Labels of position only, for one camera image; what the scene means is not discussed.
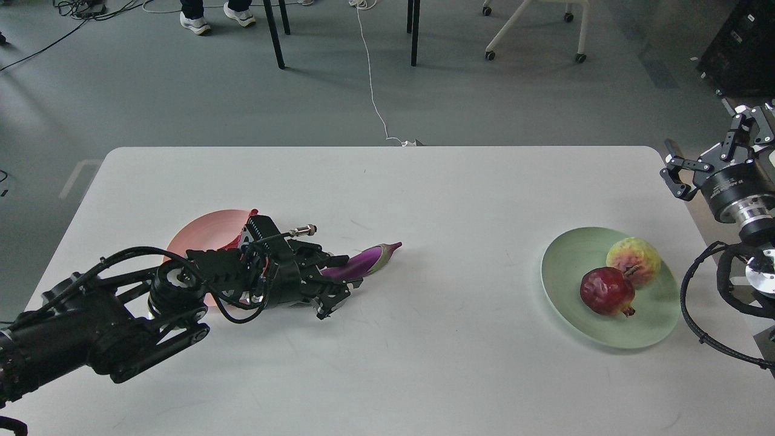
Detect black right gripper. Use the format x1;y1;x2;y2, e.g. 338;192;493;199
660;97;775;226

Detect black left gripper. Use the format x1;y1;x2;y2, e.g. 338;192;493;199
240;215;364;320

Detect purple eggplant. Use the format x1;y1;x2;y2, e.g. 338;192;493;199
321;241;403;280

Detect yellow-green custard apple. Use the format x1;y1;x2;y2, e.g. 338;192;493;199
605;237;662;289

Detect red pomegranate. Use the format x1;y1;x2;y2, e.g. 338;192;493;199
579;266;636;317

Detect red chili pepper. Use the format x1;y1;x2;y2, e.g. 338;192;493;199
221;209;259;250

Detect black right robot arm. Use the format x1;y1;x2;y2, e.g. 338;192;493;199
661;101;774;371

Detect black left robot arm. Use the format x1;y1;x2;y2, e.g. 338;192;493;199
2;214;363;404

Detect black equipment case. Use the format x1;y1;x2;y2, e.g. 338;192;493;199
697;1;774;97

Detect pink plate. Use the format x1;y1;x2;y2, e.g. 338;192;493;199
163;209;255;307

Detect white rolling chair base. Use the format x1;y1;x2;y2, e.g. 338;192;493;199
482;0;591;64

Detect black table leg left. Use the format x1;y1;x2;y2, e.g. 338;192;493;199
261;0;291;70

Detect black table leg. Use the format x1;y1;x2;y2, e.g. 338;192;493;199
261;0;291;70
405;0;421;67

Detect white sneaker right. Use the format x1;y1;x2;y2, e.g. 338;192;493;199
222;2;256;28

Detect white sneaker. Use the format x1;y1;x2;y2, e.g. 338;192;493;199
179;12;211;36
222;2;256;28

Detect white sneaker left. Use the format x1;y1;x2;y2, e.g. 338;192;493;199
179;12;211;36

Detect black table leg right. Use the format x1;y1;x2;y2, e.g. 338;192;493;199
405;0;421;67

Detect white cable on floor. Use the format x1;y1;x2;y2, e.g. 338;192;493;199
349;0;418;148

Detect black cables on floor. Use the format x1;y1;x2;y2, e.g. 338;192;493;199
0;0;146;72

